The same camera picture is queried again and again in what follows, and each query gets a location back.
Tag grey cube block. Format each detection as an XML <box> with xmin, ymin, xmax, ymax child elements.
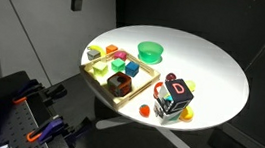
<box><xmin>86</xmin><ymin>48</ymin><xmax>102</xmax><ymax>62</ymax></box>

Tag pink cube block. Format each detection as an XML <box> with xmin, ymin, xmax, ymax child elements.
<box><xmin>113</xmin><ymin>50</ymin><xmax>128</xmax><ymax>62</ymax></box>

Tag yellow-green cube block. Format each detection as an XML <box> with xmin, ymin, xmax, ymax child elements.
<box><xmin>91</xmin><ymin>59</ymin><xmax>110</xmax><ymax>79</ymax></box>

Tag green cube block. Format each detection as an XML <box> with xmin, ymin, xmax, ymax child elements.
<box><xmin>110</xmin><ymin>57</ymin><xmax>127</xmax><ymax>74</ymax></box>

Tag blue cube block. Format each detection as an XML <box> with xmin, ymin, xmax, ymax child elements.
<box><xmin>124</xmin><ymin>60</ymin><xmax>141</xmax><ymax>79</ymax></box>

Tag wooden tray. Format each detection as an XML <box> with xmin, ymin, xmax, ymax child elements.
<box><xmin>75</xmin><ymin>43</ymin><xmax>164</xmax><ymax>115</ymax></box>

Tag green plastic bowl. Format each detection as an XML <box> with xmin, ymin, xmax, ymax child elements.
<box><xmin>135</xmin><ymin>39</ymin><xmax>166</xmax><ymax>66</ymax></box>

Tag orange black patterned cube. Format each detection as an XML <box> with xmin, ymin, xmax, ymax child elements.
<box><xmin>105</xmin><ymin>69</ymin><xmax>135</xmax><ymax>99</ymax></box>

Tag black spring clamp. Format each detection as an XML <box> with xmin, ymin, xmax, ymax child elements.
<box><xmin>41</xmin><ymin>81</ymin><xmax>69</xmax><ymax>107</ymax></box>
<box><xmin>64</xmin><ymin>114</ymin><xmax>95</xmax><ymax>145</ymax></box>

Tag purple clamp with orange tip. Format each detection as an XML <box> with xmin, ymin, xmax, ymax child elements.
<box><xmin>11</xmin><ymin>77</ymin><xmax>45</xmax><ymax>108</ymax></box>
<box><xmin>25</xmin><ymin>112</ymin><xmax>67</xmax><ymax>147</ymax></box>

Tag dark red toy ball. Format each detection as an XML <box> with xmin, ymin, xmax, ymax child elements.
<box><xmin>165</xmin><ymin>72</ymin><xmax>178</xmax><ymax>83</ymax></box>

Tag red toy strawberry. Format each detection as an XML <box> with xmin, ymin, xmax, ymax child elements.
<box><xmin>138</xmin><ymin>103</ymin><xmax>152</xmax><ymax>118</ymax></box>

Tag black perforated mounting board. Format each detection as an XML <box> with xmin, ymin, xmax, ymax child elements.
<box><xmin>0</xmin><ymin>97</ymin><xmax>55</xmax><ymax>148</ymax></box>

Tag black cube with letter D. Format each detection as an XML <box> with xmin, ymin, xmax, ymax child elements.
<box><xmin>161</xmin><ymin>76</ymin><xmax>197</xmax><ymax>118</ymax></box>

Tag yellow toy lemon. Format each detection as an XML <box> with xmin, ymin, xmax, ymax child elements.
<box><xmin>184</xmin><ymin>79</ymin><xmax>197</xmax><ymax>93</ymax></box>

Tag white black patterned cube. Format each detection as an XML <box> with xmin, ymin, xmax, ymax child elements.
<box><xmin>151</xmin><ymin>86</ymin><xmax>185</xmax><ymax>128</ymax></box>

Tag orange yellow toy fruit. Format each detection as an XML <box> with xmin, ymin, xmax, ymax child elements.
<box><xmin>179</xmin><ymin>106</ymin><xmax>195</xmax><ymax>123</ymax></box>

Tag white table base legs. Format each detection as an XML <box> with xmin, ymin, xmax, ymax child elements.
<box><xmin>92</xmin><ymin>113</ymin><xmax>196</xmax><ymax>148</ymax></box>

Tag red plastic ring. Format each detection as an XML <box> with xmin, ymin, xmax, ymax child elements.
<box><xmin>152</xmin><ymin>81</ymin><xmax>165</xmax><ymax>100</ymax></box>

